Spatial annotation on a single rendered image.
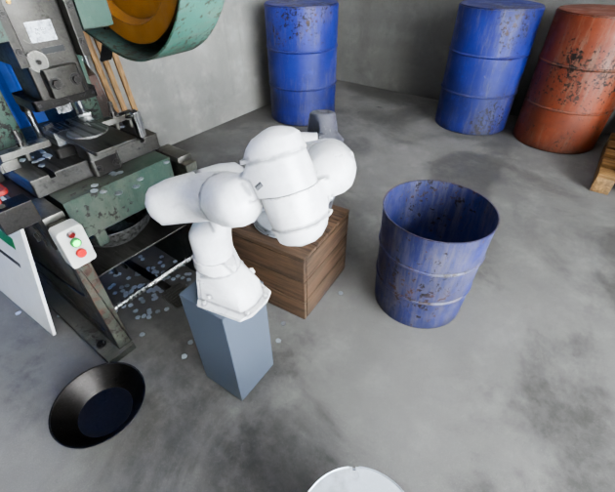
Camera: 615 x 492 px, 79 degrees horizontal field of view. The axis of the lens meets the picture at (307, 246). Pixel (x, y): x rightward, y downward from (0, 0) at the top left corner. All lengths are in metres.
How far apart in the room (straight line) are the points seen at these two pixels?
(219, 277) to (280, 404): 0.58
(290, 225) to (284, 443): 0.88
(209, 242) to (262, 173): 0.38
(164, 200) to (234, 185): 0.25
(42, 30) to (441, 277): 1.46
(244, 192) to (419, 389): 1.06
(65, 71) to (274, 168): 0.92
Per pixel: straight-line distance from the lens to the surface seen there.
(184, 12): 1.36
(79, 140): 1.40
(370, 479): 1.08
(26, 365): 1.85
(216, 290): 1.05
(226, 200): 0.66
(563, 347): 1.83
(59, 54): 1.45
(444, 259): 1.36
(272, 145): 0.63
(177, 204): 0.86
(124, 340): 1.66
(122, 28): 1.71
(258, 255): 1.51
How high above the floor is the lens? 1.26
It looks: 40 degrees down
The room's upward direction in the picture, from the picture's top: 1 degrees counter-clockwise
